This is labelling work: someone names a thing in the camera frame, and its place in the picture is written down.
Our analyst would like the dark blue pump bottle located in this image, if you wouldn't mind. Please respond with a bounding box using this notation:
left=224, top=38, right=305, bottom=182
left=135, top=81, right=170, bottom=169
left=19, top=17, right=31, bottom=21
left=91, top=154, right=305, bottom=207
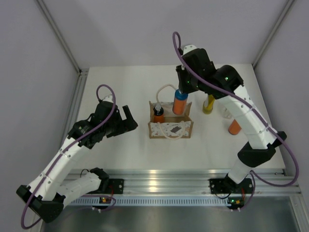
left=153, top=103, right=165, bottom=123
left=228, top=119, right=241, bottom=135

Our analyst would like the light blue pump bottle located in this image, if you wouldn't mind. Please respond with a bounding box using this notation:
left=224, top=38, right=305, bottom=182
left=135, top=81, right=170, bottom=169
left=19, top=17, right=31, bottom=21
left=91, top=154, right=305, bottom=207
left=172, top=89, right=188, bottom=115

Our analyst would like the yellow bottle red cap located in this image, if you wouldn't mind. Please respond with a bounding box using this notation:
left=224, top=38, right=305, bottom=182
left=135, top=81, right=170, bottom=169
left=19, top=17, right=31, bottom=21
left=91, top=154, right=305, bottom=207
left=202, top=95, right=215, bottom=115

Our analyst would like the clear bottle grey cap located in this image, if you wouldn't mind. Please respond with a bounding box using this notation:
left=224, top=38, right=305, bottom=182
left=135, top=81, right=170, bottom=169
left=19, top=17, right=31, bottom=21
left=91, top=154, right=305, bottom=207
left=222, top=107, right=232, bottom=119

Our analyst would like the dark blue front pump bottle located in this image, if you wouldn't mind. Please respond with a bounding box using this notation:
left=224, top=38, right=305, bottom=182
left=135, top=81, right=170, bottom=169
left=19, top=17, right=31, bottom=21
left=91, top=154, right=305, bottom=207
left=228, top=119, right=241, bottom=135

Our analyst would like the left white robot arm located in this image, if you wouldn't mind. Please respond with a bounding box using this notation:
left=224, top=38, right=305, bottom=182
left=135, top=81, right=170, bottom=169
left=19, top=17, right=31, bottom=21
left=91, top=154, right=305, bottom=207
left=16, top=96, right=138, bottom=223

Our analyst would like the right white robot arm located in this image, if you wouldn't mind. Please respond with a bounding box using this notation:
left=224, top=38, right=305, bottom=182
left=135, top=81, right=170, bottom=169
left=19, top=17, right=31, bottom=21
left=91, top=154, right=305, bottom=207
left=176, top=45, right=286, bottom=192

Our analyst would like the burlap canvas tote bag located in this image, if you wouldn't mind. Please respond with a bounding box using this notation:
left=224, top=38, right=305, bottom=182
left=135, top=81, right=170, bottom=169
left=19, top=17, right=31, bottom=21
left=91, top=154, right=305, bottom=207
left=148, top=84, right=194, bottom=141

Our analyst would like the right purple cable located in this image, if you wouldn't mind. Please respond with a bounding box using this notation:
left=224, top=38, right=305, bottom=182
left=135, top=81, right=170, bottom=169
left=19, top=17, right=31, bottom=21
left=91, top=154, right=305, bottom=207
left=172, top=31, right=300, bottom=187

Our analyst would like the purple cable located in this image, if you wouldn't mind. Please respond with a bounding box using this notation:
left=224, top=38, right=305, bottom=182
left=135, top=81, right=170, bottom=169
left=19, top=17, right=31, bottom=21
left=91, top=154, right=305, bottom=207
left=172, top=31, right=300, bottom=187
left=20, top=84, right=116, bottom=230

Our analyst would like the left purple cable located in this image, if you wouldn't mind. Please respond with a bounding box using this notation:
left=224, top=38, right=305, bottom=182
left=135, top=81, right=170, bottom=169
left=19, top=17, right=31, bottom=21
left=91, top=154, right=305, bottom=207
left=20, top=84, right=116, bottom=230

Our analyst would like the aluminium mounting rail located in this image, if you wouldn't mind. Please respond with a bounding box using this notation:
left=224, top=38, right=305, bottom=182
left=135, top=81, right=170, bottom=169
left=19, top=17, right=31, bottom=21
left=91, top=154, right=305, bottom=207
left=60, top=169, right=301, bottom=195

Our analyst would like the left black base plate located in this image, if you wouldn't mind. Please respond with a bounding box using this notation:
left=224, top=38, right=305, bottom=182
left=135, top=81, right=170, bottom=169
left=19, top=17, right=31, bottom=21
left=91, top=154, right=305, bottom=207
left=106, top=179, right=125, bottom=195

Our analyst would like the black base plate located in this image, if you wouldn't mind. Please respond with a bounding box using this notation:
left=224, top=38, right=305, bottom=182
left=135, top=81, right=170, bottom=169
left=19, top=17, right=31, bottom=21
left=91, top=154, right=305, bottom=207
left=209, top=178, right=231, bottom=194
left=106, top=179, right=125, bottom=195

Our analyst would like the left aluminium frame post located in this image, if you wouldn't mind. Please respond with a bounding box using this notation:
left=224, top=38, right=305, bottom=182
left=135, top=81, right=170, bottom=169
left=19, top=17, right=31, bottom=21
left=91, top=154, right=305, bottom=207
left=35, top=0, right=81, bottom=75

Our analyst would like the aluminium frame post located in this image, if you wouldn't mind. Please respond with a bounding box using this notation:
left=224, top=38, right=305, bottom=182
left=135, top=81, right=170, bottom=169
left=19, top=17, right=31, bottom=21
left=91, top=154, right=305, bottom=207
left=252, top=0, right=297, bottom=69
left=35, top=0, right=81, bottom=75

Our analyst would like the slotted grey cable duct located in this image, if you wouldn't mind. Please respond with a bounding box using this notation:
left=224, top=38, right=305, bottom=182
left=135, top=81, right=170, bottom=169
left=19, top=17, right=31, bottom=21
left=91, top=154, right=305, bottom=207
left=70, top=196, right=241, bottom=206

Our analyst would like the right aluminium frame post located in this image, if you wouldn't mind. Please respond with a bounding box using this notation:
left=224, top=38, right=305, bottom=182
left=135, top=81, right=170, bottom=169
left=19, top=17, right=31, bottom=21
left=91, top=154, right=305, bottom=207
left=252, top=0, right=297, bottom=69

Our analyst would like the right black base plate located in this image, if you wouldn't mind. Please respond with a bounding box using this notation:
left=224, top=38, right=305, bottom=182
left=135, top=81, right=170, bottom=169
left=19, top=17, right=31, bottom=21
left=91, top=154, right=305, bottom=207
left=209, top=178, right=231, bottom=194

